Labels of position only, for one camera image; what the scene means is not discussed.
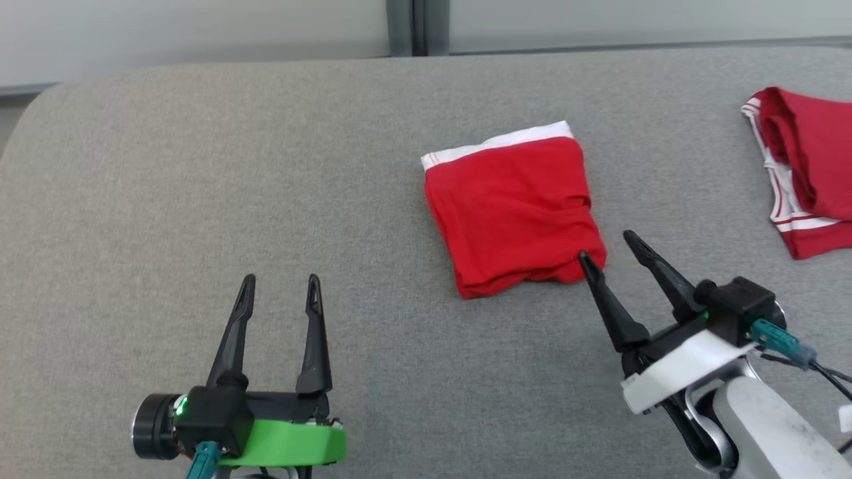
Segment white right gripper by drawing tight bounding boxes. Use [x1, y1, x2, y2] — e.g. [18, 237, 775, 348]
[578, 230, 749, 414]

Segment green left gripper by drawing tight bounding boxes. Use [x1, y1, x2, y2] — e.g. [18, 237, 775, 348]
[206, 273, 347, 466]

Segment red shorts with white trim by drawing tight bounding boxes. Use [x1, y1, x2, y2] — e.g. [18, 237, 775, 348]
[421, 120, 608, 300]

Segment red basketball jersey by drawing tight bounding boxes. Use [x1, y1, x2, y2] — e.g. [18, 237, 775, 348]
[741, 86, 852, 260]

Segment left cable with teal plug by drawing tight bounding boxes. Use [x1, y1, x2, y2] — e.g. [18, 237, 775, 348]
[185, 441, 222, 479]

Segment cable with teal plug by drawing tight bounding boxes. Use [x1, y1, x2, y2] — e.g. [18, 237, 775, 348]
[751, 319, 852, 403]
[185, 441, 222, 479]

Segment right cable with teal plug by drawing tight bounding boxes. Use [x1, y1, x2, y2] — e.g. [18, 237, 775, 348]
[751, 319, 852, 403]

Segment grey double partition post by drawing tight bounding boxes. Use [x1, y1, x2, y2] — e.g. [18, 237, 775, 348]
[386, 0, 450, 57]

